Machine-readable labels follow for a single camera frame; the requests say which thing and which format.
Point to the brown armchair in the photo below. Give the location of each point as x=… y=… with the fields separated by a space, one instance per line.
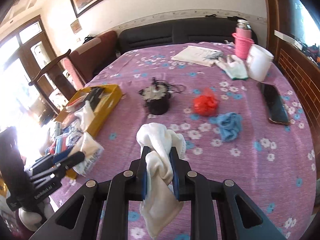
x=89 y=59

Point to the blue knitted cloth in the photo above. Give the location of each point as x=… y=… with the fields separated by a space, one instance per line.
x=229 y=125

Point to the beige Face tissue pack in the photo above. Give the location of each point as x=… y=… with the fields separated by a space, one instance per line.
x=92 y=151

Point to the purple floral tablecloth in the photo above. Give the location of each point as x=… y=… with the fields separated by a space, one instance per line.
x=274 y=164

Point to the black leather sofa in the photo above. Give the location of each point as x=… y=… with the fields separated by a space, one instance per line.
x=188 y=30

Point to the white plastic jar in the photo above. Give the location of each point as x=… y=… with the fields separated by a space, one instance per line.
x=258 y=62

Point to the wooden chair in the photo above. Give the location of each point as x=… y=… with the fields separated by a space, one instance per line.
x=55 y=72

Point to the blue red foam sheets bag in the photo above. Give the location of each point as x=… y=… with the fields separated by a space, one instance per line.
x=59 y=145

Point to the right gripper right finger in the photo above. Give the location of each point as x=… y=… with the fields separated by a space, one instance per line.
x=219 y=210

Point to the blue white patterned bag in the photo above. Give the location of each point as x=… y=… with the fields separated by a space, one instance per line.
x=73 y=133

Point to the black round device with cables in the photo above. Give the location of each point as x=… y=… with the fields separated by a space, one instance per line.
x=157 y=96

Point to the pink thermos bottle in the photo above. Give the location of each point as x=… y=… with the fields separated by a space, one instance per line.
x=242 y=39

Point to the white green work glove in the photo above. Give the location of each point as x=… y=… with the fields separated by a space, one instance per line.
x=233 y=66

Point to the yellow cardboard tray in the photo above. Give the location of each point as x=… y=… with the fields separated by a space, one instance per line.
x=110 y=98

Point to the white fluffy cloth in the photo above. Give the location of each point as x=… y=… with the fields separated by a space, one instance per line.
x=160 y=206

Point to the black packet in tray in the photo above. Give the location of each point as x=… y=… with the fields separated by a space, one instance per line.
x=94 y=97

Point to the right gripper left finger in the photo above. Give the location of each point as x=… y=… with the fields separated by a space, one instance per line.
x=99 y=210

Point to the wooden glass door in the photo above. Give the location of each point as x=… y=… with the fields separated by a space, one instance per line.
x=24 y=52

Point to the red plastic bag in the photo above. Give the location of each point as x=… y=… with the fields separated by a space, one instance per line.
x=206 y=104

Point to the open paper notebook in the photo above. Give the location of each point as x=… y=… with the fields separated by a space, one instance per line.
x=195 y=55

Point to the wooden brick pattern cabinet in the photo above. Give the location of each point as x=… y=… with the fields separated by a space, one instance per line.
x=301 y=72

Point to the black smartphone gold case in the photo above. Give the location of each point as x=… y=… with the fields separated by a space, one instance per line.
x=275 y=109

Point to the white plastic bag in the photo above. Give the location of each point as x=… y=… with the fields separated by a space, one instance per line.
x=85 y=115

